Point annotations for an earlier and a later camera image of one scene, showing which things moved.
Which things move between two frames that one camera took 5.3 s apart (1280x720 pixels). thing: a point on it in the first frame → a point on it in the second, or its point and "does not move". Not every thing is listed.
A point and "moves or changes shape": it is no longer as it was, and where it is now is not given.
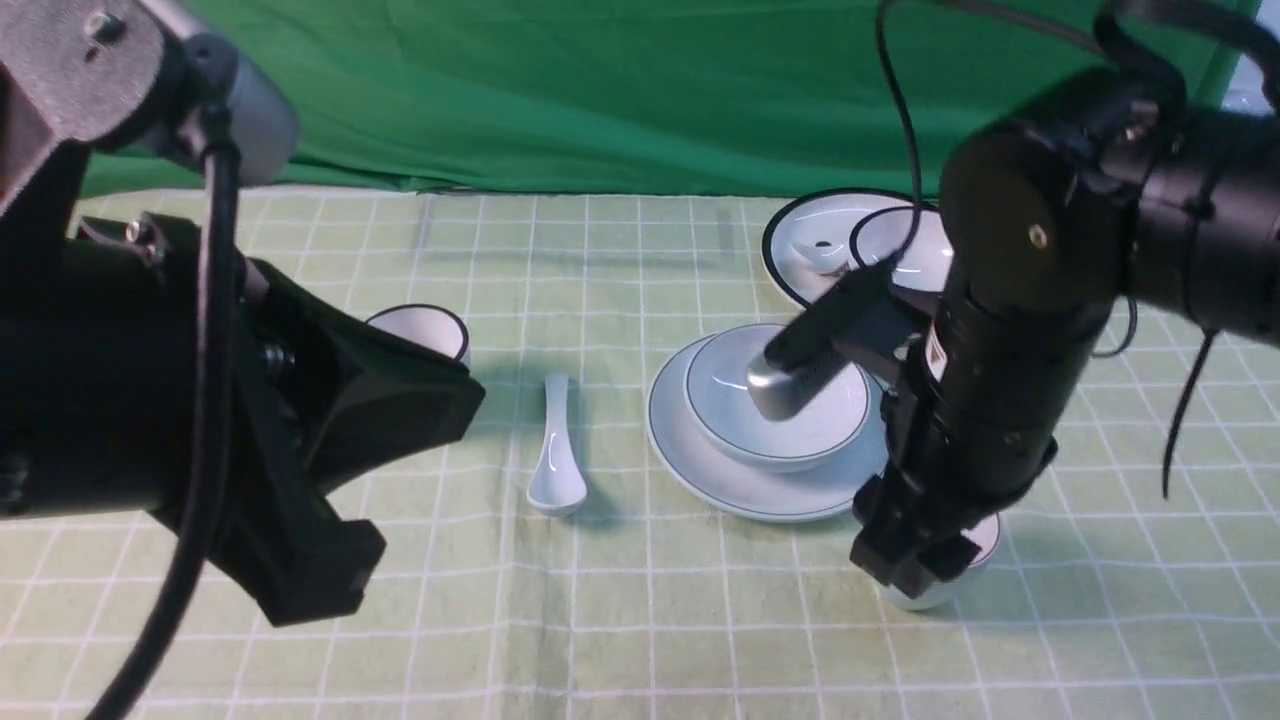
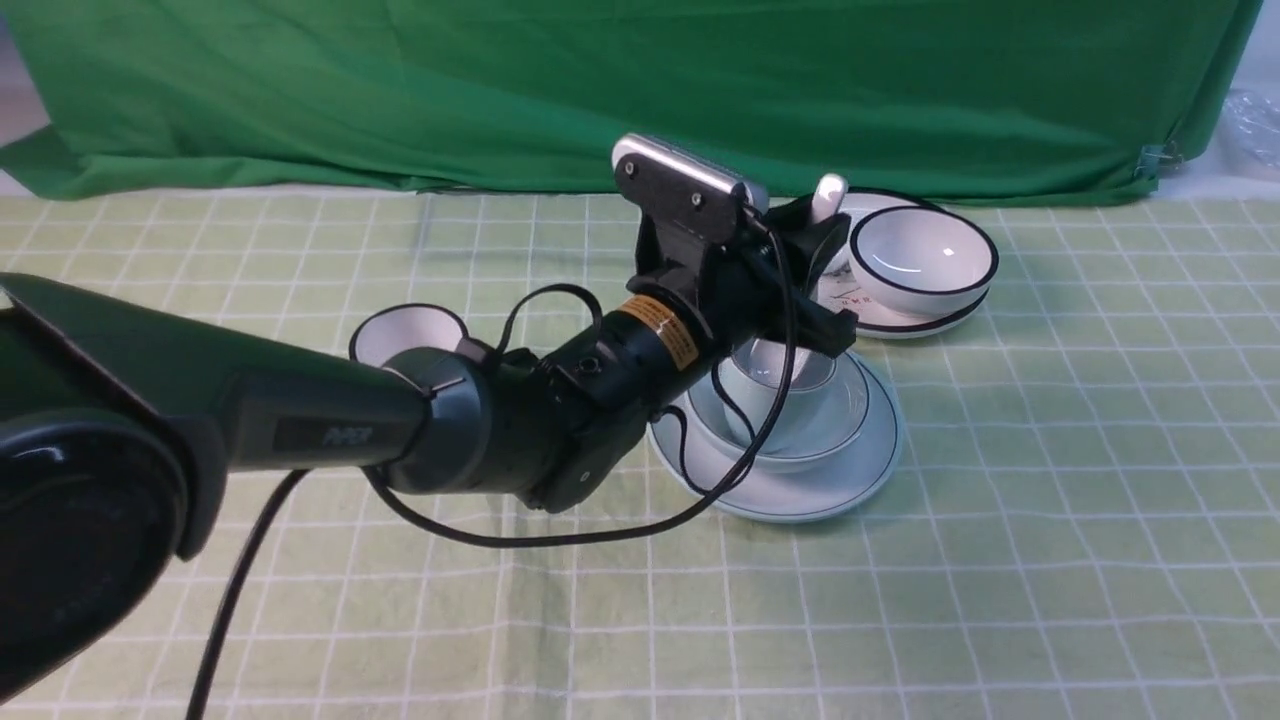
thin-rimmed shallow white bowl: x=722 y=415 does not move
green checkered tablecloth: x=544 y=559 does not move
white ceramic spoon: x=556 y=487 moves or changes shape
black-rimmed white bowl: x=881 y=234 does not move
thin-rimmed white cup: x=985 y=533 → x=754 y=374
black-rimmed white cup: x=429 y=326 does not move
